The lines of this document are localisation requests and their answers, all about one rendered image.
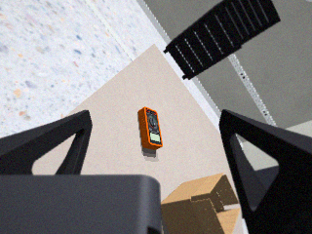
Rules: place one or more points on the orange multimeter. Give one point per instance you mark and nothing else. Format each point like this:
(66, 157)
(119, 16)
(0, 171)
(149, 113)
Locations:
(149, 129)

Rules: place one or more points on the brown cardboard box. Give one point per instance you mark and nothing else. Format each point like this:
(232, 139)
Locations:
(184, 216)

